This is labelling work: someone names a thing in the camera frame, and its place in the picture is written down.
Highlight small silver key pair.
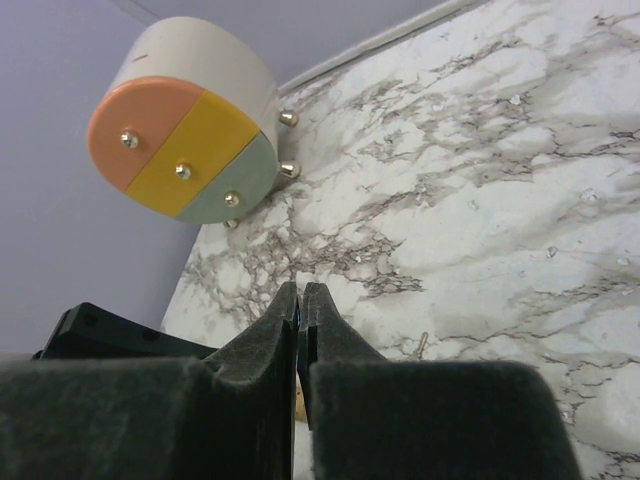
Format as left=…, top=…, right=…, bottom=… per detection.
left=410, top=332, right=429, bottom=361

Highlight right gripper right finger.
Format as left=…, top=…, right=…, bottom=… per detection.
left=298, top=283, right=581, bottom=479

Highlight round pastel drawer box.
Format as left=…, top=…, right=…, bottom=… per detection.
left=87, top=17, right=300, bottom=227

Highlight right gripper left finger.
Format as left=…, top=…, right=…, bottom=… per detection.
left=1, top=282, right=298, bottom=479

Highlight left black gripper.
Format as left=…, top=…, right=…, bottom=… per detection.
left=32, top=302, right=216, bottom=360

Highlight large brass padlock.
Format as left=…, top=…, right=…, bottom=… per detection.
left=294, top=384, right=308, bottom=423

